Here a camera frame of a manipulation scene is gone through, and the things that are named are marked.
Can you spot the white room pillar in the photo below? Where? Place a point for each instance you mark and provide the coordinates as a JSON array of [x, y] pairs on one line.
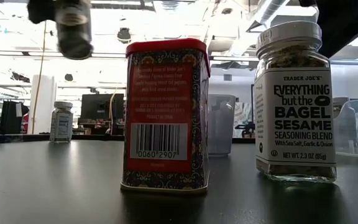
[[47, 105]]

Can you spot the black aluminium table frame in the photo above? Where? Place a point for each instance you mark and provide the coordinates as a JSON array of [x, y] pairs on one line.
[[98, 137]]

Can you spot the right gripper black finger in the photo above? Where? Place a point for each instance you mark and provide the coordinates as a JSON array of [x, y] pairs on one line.
[[337, 34]]

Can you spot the black equipment cabinet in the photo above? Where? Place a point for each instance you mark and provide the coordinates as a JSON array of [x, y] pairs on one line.
[[9, 118]]

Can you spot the long ceiling light strip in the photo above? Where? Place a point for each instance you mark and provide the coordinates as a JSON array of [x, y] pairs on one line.
[[110, 55]]

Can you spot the red-lidded smoked paprika tin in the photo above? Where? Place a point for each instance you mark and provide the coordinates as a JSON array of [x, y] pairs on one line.
[[160, 118]]

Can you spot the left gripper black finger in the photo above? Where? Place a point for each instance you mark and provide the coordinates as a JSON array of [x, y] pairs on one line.
[[42, 11]]

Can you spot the white-lidded bagel seasoning jar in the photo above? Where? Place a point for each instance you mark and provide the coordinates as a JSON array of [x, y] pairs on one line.
[[61, 124], [294, 124]]

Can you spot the brown cup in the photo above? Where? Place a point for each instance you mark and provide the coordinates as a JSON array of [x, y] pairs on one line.
[[73, 43]]

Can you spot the silver ceiling duct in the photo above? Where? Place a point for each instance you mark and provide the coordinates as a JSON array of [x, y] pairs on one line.
[[269, 12]]

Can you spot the round black ceiling lamp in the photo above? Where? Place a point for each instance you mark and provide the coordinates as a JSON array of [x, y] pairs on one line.
[[124, 35]]

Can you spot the black monitor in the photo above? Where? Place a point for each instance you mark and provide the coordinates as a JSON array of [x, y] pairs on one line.
[[98, 107]]

